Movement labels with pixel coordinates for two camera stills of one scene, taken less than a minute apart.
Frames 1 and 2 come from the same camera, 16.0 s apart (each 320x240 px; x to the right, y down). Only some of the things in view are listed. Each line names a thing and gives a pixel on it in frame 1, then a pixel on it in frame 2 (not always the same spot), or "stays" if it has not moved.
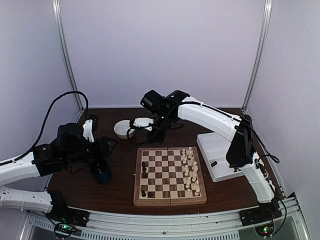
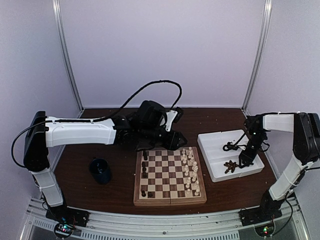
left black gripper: (103, 142) -> (175, 137)
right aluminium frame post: (268, 8) stays
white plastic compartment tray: (214, 148) stays
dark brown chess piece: (143, 165) stays
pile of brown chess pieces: (235, 169) -> (231, 166)
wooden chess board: (168, 176) stays
